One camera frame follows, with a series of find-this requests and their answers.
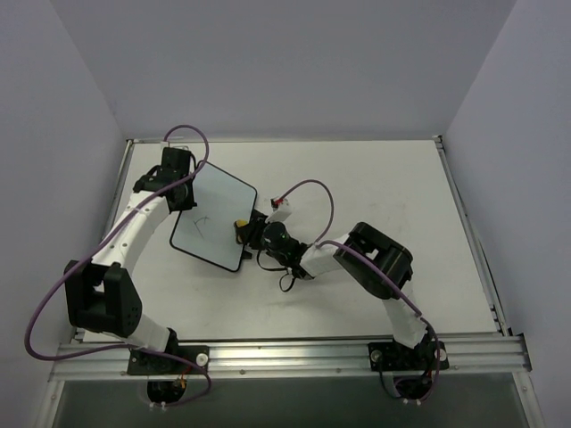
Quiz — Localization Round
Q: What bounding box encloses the yellow bone shaped eraser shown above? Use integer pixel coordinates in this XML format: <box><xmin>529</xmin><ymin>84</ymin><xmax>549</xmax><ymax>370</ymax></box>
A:
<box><xmin>234</xmin><ymin>219</ymin><xmax>249</xmax><ymax>244</ymax></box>

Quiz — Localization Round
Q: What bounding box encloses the black framed small whiteboard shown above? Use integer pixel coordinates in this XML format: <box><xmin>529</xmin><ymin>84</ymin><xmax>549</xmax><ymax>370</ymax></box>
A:
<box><xmin>170</xmin><ymin>162</ymin><xmax>258</xmax><ymax>272</ymax></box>

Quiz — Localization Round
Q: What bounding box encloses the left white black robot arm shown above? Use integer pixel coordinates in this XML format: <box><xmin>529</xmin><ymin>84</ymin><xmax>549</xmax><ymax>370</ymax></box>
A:
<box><xmin>65</xmin><ymin>147</ymin><xmax>196</xmax><ymax>374</ymax></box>

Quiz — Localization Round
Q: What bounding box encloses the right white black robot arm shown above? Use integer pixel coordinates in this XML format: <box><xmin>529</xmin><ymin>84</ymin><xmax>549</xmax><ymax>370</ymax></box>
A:
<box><xmin>234</xmin><ymin>212</ymin><xmax>430</xmax><ymax>368</ymax></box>

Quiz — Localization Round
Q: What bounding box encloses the black loop cable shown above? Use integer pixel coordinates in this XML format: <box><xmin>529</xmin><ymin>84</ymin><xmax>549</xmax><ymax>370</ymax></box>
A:
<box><xmin>256</xmin><ymin>249</ymin><xmax>309</xmax><ymax>294</ymax></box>

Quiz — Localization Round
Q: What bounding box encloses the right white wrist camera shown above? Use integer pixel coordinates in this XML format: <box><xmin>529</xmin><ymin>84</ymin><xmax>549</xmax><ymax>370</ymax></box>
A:
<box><xmin>266</xmin><ymin>198</ymin><xmax>293</xmax><ymax>223</ymax></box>

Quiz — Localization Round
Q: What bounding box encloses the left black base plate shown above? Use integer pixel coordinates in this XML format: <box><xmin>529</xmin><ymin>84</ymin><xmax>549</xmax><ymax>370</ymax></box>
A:
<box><xmin>127</xmin><ymin>344</ymin><xmax>210</xmax><ymax>376</ymax></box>

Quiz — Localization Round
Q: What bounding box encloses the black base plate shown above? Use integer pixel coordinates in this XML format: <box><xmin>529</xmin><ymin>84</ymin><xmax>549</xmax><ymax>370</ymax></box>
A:
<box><xmin>368</xmin><ymin>341</ymin><xmax>437</xmax><ymax>373</ymax></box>
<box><xmin>127</xmin><ymin>344</ymin><xmax>210</xmax><ymax>376</ymax></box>

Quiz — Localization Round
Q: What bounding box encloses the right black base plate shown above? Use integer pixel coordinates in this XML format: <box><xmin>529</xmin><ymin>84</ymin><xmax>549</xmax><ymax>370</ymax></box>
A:
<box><xmin>368</xmin><ymin>341</ymin><xmax>437</xmax><ymax>373</ymax></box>

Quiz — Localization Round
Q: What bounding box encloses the aluminium front rail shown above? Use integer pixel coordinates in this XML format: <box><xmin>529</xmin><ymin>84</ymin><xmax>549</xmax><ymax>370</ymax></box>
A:
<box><xmin>49</xmin><ymin>333</ymin><xmax>532</xmax><ymax>381</ymax></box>

